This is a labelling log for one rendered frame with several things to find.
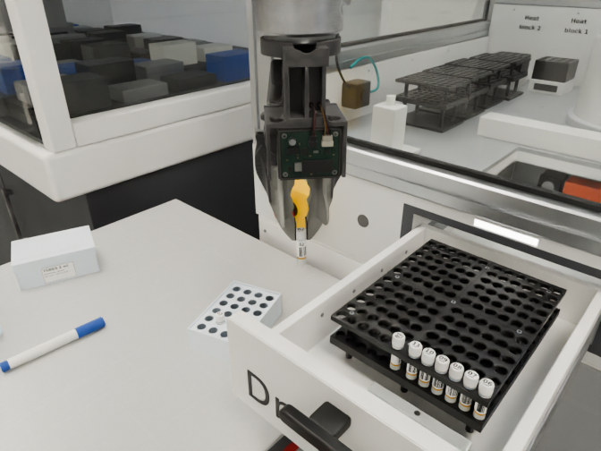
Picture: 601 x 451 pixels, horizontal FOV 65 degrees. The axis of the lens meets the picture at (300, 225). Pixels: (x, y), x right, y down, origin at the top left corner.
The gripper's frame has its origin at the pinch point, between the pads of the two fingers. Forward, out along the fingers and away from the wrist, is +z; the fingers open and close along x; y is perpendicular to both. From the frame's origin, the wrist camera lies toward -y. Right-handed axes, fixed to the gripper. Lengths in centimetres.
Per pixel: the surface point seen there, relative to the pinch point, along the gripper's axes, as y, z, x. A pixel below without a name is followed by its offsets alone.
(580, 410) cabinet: 7.2, 25.8, 35.8
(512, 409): 15.0, 14.5, 20.2
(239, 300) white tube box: -12.0, 18.8, -8.3
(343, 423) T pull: 20.9, 6.9, 1.4
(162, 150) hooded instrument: -63, 12, -27
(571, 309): 2.6, 12.6, 33.8
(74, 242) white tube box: -28.0, 16.1, -36.8
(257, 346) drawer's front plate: 12.0, 6.3, -5.4
